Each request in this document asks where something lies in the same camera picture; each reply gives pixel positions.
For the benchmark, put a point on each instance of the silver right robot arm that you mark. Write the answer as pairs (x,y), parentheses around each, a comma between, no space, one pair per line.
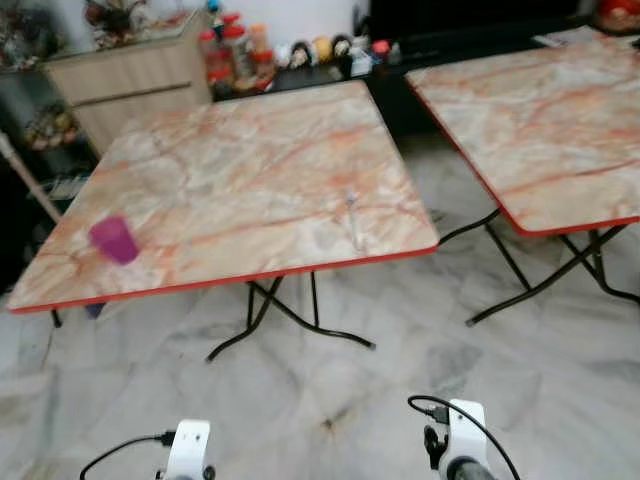
(468,472)

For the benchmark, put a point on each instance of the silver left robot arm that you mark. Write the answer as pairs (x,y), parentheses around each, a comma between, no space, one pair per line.
(208,473)

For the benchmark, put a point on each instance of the marble-pattern folding table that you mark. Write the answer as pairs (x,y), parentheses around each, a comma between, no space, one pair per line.
(240,180)
(540,120)

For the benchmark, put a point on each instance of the purple plastic cup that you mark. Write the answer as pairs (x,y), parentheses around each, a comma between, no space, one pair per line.
(114,241)

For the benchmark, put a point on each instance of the white and blue box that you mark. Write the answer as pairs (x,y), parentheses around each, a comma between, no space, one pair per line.
(360,62)

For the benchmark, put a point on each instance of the small red item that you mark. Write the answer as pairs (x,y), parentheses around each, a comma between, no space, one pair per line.
(380,48)

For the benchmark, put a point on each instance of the dark-haired plush doll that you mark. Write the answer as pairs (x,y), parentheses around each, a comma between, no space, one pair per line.
(342,45)
(301,53)

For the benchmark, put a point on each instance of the yellow plush doll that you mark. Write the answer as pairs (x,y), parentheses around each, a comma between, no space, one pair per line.
(322,48)

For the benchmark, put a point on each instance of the white plush doll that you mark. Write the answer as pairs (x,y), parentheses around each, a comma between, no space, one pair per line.
(283,56)

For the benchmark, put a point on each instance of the black television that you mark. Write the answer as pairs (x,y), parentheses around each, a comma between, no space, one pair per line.
(470,15)

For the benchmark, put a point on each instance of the orange-filled plastic jar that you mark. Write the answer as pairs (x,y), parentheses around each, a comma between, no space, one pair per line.
(261,50)

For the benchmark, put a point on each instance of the light wooden cabinet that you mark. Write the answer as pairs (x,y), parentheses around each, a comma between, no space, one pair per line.
(130,80)

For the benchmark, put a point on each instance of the glass shelf with figurines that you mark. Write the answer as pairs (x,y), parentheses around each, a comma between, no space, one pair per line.
(50,125)

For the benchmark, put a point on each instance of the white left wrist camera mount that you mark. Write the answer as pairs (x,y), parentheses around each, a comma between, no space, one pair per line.
(190,448)

